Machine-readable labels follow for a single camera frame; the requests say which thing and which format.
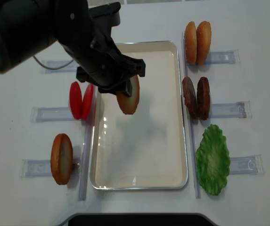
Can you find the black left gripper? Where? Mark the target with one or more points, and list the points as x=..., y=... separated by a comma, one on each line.
x=86, y=37

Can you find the bun slice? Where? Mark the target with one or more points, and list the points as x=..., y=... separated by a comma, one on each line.
x=128, y=105
x=61, y=160

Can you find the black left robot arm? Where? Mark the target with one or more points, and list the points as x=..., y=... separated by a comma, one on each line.
x=29, y=26

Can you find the red tomato slice outer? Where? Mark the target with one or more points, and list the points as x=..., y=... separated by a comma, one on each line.
x=75, y=99

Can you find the red tomato slice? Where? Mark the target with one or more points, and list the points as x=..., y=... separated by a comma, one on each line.
x=75, y=99
x=87, y=101

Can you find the red tomato slice inner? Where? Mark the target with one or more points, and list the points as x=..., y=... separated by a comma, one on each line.
x=87, y=101

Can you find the brown meat patty left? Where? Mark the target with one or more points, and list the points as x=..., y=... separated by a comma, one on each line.
x=189, y=97

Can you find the brown meat patty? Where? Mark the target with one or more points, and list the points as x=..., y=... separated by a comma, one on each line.
x=189, y=97
x=203, y=98

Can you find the brown meat patty right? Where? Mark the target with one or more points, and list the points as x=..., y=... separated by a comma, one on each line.
x=203, y=98

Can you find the green lettuce leaf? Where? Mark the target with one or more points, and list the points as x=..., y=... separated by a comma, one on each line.
x=213, y=160

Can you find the bun top left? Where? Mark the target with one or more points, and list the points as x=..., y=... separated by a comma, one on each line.
x=190, y=42

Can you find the bun top right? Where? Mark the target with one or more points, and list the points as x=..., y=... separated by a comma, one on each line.
x=203, y=35

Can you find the white metal tray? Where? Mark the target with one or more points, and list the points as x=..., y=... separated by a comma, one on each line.
x=145, y=150

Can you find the black base at bottom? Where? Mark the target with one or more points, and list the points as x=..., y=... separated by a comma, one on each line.
x=140, y=219

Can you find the clear pusher rail cheese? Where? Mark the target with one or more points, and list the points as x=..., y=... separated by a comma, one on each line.
x=72, y=67

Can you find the clear pusher rail tomato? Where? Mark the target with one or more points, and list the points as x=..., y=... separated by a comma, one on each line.
x=46, y=114

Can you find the clear left front rail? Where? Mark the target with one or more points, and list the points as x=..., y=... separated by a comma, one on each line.
x=85, y=164

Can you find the clear rail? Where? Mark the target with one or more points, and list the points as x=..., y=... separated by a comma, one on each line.
x=190, y=126
x=85, y=164

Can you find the clear pusher rail bun bottom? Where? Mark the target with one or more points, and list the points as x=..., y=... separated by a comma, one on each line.
x=35, y=169

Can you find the clear pusher rail bun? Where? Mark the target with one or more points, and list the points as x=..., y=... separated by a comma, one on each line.
x=35, y=169
x=223, y=57

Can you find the clear pusher rail bun top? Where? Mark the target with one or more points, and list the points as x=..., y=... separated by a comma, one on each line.
x=223, y=57

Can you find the clear pusher rail patty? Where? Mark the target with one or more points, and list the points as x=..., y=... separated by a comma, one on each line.
x=231, y=110

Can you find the clear right front rail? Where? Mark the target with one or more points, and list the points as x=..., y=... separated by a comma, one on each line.
x=190, y=126

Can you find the clear pusher rail lettuce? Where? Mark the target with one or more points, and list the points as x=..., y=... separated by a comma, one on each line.
x=249, y=165

